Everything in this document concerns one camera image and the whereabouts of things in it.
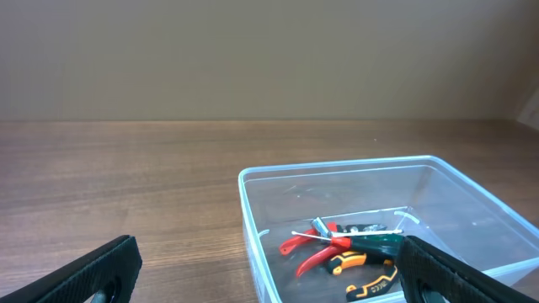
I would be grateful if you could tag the orange black long-nose pliers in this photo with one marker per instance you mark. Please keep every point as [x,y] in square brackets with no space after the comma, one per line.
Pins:
[379,286]

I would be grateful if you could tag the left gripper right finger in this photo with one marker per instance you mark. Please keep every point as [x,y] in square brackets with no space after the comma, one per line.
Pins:
[428,274]

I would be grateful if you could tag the silver L-shaped socket wrench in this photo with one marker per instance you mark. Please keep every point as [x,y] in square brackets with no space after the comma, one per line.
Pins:
[321,228]

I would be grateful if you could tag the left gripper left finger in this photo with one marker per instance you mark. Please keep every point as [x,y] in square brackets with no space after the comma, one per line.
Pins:
[107,274]

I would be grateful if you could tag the clear plastic container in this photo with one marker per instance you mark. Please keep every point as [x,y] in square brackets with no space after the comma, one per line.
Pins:
[422,195]

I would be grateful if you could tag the green handled screwdriver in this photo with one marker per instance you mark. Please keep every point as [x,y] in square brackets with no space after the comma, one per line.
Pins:
[383,244]

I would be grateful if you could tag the red handled pruning shears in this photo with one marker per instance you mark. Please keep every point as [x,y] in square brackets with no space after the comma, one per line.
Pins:
[312,254]

